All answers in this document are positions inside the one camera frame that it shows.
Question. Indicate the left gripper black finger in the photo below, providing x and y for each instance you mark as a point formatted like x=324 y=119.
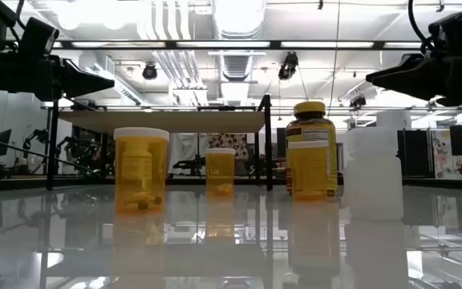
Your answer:
x=82 y=80

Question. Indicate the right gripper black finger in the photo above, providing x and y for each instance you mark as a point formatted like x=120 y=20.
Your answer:
x=403 y=76

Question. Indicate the brown bottle yellow cap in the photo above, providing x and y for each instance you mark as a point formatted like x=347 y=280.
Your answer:
x=311 y=120

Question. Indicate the translucent white plastic bottle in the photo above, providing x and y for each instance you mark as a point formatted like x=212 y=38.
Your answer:
x=373 y=176

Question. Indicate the small amber vial white cap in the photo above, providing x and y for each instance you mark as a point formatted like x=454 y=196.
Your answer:
x=220 y=170

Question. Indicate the black background robot arm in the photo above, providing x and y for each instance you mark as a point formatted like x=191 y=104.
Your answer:
x=34 y=138
x=70 y=146

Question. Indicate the wooden shelf black metal legs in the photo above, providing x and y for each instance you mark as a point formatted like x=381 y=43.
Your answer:
x=163 y=122

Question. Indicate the small black ceiling device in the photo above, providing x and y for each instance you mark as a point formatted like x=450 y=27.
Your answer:
x=357 y=101

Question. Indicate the round black ceiling spotlight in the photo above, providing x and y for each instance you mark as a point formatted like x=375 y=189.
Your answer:
x=149 y=72

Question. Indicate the black cabinet panel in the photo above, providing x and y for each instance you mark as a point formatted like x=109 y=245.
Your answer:
x=415 y=152

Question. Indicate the floral poster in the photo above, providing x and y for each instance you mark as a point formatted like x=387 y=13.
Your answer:
x=441 y=156

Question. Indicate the black overhead crossbar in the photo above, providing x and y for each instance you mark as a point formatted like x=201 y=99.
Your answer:
x=171 y=44

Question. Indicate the low black background robot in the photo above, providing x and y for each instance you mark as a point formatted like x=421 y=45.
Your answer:
x=193 y=164

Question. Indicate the wide black monitor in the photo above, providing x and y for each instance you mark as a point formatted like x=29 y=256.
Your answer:
x=281 y=142

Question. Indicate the brown dotted patterned cloth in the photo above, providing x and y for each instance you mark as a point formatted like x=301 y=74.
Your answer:
x=229 y=144

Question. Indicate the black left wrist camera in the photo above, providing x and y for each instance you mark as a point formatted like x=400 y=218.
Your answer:
x=38 y=38

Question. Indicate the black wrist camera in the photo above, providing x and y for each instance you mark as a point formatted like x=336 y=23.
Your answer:
x=451 y=32
x=38 y=38

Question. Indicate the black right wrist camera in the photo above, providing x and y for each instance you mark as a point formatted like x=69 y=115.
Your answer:
x=451 y=32

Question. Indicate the black metal table frame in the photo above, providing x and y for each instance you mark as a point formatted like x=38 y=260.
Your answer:
x=435 y=183

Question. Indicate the black overhead camera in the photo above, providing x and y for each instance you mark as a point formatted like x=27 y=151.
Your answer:
x=288 y=66

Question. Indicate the silver ventilation duct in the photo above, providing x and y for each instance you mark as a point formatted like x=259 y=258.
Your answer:
x=237 y=24

